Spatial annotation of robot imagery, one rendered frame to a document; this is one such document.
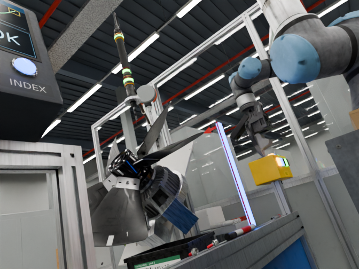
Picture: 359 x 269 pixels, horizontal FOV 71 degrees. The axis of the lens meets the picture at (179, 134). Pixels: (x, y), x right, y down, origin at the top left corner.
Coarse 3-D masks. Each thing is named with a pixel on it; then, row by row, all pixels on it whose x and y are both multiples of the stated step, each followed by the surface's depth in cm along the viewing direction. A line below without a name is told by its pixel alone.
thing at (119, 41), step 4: (116, 40) 119; (120, 40) 118; (120, 44) 117; (120, 48) 117; (124, 48) 118; (120, 52) 116; (124, 52) 116; (120, 56) 116; (124, 56) 115; (120, 60) 115; (124, 60) 114; (124, 64) 114; (128, 64) 116
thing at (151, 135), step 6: (168, 108) 120; (162, 114) 115; (156, 120) 110; (162, 120) 121; (156, 126) 115; (162, 126) 129; (150, 132) 111; (156, 132) 119; (144, 138) 108; (150, 138) 114; (156, 138) 122; (150, 144) 116
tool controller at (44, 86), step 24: (0, 0) 32; (0, 24) 29; (24, 24) 33; (0, 48) 27; (24, 48) 30; (0, 72) 25; (48, 72) 30; (0, 96) 24; (24, 96) 25; (48, 96) 27; (0, 120) 26; (24, 120) 27; (48, 120) 29
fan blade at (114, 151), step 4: (112, 144) 135; (116, 144) 124; (112, 148) 131; (116, 148) 122; (112, 152) 128; (116, 152) 121; (112, 156) 127; (108, 160) 134; (112, 160) 127; (108, 164) 133; (108, 172) 131; (108, 176) 131
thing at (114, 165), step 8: (128, 152) 101; (128, 160) 98; (136, 160) 101; (112, 168) 103; (120, 168) 97; (128, 168) 98; (136, 168) 100; (144, 168) 106; (152, 168) 105; (120, 176) 99; (128, 176) 99; (136, 176) 102; (144, 176) 102; (144, 184) 101
